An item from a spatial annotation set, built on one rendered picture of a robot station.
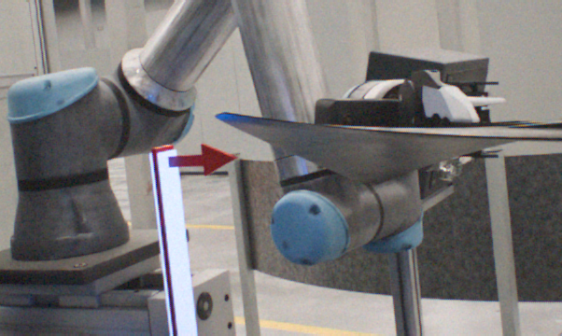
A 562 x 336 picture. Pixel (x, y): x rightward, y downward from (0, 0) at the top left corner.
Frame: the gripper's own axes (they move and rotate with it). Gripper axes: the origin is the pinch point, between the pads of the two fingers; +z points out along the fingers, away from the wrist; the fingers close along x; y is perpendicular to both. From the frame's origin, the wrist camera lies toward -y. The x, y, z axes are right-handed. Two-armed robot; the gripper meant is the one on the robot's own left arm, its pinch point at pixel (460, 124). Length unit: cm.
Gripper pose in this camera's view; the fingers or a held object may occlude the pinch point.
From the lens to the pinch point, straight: 69.7
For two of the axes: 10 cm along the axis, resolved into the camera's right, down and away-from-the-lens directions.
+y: 9.8, -0.1, 1.9
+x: 0.0, 10.0, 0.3
